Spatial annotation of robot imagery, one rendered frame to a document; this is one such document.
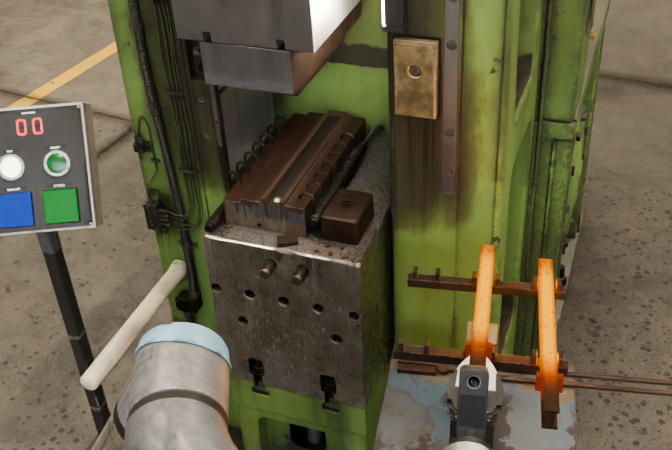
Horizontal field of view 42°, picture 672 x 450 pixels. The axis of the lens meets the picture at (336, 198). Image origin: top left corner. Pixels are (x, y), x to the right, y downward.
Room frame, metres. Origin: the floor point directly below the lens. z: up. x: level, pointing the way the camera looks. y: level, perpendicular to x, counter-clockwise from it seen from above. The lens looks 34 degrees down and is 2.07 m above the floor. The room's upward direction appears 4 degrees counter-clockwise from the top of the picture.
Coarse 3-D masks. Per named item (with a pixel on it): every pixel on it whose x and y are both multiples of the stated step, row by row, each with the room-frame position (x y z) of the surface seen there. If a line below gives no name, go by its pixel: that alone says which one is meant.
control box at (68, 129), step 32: (0, 128) 1.69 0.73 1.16; (32, 128) 1.69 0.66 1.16; (64, 128) 1.69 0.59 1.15; (0, 160) 1.66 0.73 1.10; (32, 160) 1.66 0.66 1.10; (96, 160) 1.72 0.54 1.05; (0, 192) 1.62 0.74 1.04; (32, 192) 1.62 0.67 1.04; (96, 192) 1.66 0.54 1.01; (64, 224) 1.59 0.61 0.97; (96, 224) 1.59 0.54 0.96
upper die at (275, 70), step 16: (352, 16) 1.89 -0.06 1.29; (336, 32) 1.79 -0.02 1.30; (208, 48) 1.63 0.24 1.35; (224, 48) 1.61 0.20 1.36; (240, 48) 1.60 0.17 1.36; (256, 48) 1.59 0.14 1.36; (320, 48) 1.70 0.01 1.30; (208, 64) 1.63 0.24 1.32; (224, 64) 1.61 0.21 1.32; (240, 64) 1.60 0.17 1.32; (256, 64) 1.59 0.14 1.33; (272, 64) 1.57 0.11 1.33; (288, 64) 1.56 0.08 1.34; (304, 64) 1.62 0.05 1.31; (208, 80) 1.63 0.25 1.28; (224, 80) 1.62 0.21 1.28; (240, 80) 1.60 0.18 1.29; (256, 80) 1.59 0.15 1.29; (272, 80) 1.58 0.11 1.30; (288, 80) 1.56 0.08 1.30; (304, 80) 1.61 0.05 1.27
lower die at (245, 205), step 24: (288, 120) 1.98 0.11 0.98; (312, 120) 1.96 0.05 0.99; (360, 120) 1.94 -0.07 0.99; (288, 144) 1.84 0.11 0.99; (264, 168) 1.74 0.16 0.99; (312, 168) 1.72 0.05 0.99; (336, 168) 1.75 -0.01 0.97; (240, 192) 1.66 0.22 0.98; (264, 192) 1.64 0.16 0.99; (288, 192) 1.62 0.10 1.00; (312, 192) 1.62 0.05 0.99; (240, 216) 1.62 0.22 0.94; (264, 216) 1.60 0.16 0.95; (288, 216) 1.57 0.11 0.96
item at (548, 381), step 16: (544, 272) 1.35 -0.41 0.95; (544, 288) 1.30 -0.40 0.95; (544, 304) 1.25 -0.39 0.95; (544, 320) 1.21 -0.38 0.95; (544, 336) 1.16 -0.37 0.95; (544, 352) 1.12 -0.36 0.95; (544, 368) 1.09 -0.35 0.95; (544, 384) 1.04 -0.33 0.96; (560, 384) 1.05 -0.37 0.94; (544, 400) 1.00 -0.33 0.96; (544, 416) 1.00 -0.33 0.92
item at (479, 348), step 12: (492, 252) 1.37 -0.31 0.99; (480, 264) 1.34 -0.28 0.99; (492, 264) 1.33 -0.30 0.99; (480, 276) 1.30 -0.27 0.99; (492, 276) 1.29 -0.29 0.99; (480, 288) 1.26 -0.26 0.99; (480, 300) 1.22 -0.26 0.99; (480, 312) 1.19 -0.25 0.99; (480, 324) 1.16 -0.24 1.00; (480, 336) 1.12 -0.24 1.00; (468, 348) 1.10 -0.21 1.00; (480, 348) 1.09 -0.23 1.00; (492, 348) 1.09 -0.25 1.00; (480, 360) 1.06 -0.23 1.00
